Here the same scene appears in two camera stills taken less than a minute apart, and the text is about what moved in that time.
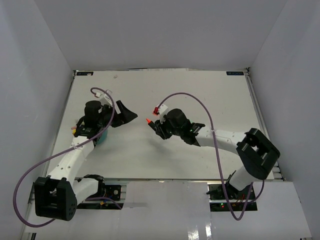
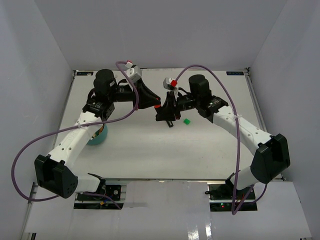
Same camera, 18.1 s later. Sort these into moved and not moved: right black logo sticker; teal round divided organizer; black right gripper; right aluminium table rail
Moved: black right gripper
Not moved: teal round divided organizer; right black logo sticker; right aluminium table rail
